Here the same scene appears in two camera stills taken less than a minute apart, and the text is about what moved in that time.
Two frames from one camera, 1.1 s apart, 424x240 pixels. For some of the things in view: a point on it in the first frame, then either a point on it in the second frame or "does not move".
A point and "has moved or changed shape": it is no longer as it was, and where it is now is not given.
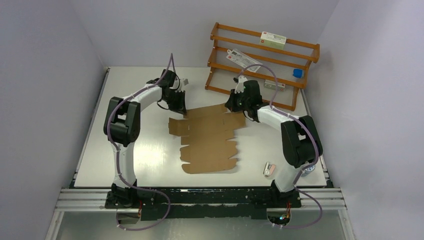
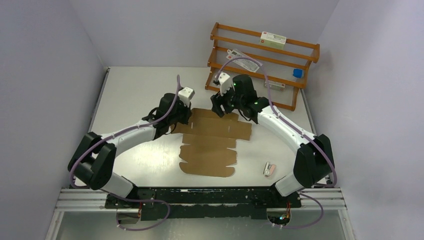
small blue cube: x=298 y=73 does not move
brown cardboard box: x=207 y=132 has moved or changed shape
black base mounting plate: x=202 y=204 does not move
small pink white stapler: x=268 y=169 does not move
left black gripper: x=180 y=107 → x=188 y=112
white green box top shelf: x=273 y=40 does not move
